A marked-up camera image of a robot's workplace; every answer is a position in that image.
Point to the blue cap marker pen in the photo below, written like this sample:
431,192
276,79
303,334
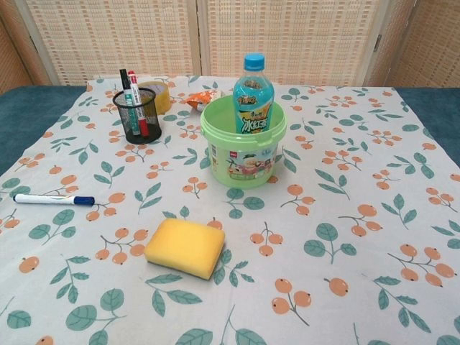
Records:
43,198

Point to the black mesh pen holder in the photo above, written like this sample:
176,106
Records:
152,122

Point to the red marker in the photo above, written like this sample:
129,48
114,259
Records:
133,86

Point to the black marker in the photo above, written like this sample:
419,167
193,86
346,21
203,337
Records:
124,81

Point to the green plastic bucket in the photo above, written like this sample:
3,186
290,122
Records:
244,161

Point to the orange snack packet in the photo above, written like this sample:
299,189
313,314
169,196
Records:
201,99

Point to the blue cap iced tea bottle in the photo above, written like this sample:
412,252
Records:
253,93

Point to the yellow sponge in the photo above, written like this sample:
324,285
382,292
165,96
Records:
183,244

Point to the clear packing tape roll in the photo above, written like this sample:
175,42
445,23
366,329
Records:
163,97

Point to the fruit leaf print tablecloth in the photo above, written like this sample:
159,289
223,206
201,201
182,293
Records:
323,251

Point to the woven bamboo screen panel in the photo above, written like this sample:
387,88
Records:
14,50
424,43
118,36
287,36

